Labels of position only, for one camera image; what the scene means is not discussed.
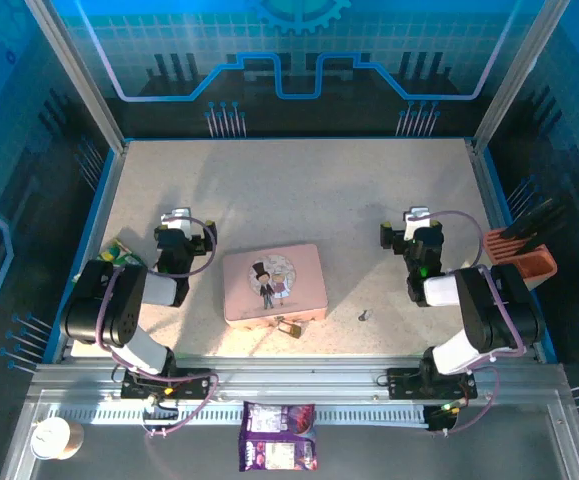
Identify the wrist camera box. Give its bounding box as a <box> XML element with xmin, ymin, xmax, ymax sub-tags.
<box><xmin>403</xmin><ymin>205</ymin><xmax>433</xmax><ymax>242</ymax></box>
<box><xmin>160</xmin><ymin>208</ymin><xmax>193</xmax><ymax>234</ymax></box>

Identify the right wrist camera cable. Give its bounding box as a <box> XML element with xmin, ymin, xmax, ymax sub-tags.
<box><xmin>428</xmin><ymin>210</ymin><xmax>527</xmax><ymax>435</ymax></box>

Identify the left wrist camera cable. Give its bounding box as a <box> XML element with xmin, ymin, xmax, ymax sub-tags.
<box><xmin>95</xmin><ymin>215</ymin><xmax>220</xmax><ymax>439</ymax></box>

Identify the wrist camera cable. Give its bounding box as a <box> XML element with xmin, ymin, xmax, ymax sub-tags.
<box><xmin>95</xmin><ymin>215</ymin><xmax>220</xmax><ymax>439</ymax></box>
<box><xmin>428</xmin><ymin>210</ymin><xmax>527</xmax><ymax>435</ymax></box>

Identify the purple snack bag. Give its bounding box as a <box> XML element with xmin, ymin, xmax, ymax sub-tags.
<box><xmin>238</xmin><ymin>400</ymin><xmax>319</xmax><ymax>473</ymax></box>

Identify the small brass padlock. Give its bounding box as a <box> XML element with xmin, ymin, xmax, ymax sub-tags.
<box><xmin>275</xmin><ymin>316</ymin><xmax>305</xmax><ymax>341</ymax></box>

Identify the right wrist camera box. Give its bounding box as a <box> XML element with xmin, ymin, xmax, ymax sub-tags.
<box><xmin>403</xmin><ymin>205</ymin><xmax>433</xmax><ymax>242</ymax></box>

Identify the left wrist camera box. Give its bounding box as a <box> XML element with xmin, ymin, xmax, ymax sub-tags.
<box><xmin>160</xmin><ymin>208</ymin><xmax>193</xmax><ymax>234</ymax></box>

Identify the white slotted cable duct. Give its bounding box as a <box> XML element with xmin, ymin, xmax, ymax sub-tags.
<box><xmin>47</xmin><ymin>401</ymin><xmax>431</xmax><ymax>427</ymax></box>

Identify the black tool handle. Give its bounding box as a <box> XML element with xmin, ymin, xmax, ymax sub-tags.
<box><xmin>499</xmin><ymin>197</ymin><xmax>556</xmax><ymax>240</ymax></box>
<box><xmin>513</xmin><ymin>205</ymin><xmax>572</xmax><ymax>247</ymax></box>

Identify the aluminium enclosure frame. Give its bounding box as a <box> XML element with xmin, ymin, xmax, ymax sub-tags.
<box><xmin>0</xmin><ymin>0</ymin><xmax>579</xmax><ymax>480</ymax></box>

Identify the white brown paper cup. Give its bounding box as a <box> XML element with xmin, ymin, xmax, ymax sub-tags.
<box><xmin>29</xmin><ymin>416</ymin><xmax>86</xmax><ymax>462</ymax></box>

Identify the green snack packet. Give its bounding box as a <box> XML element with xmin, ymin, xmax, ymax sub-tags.
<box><xmin>95</xmin><ymin>238</ymin><xmax>146</xmax><ymax>269</ymax></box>

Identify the orange slotted rack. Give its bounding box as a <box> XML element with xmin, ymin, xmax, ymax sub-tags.
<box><xmin>483</xmin><ymin>228</ymin><xmax>558</xmax><ymax>292</ymax></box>

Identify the pink cartoon couple tin box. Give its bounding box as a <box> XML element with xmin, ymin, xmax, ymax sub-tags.
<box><xmin>222</xmin><ymin>243</ymin><xmax>329</xmax><ymax>331</ymax></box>

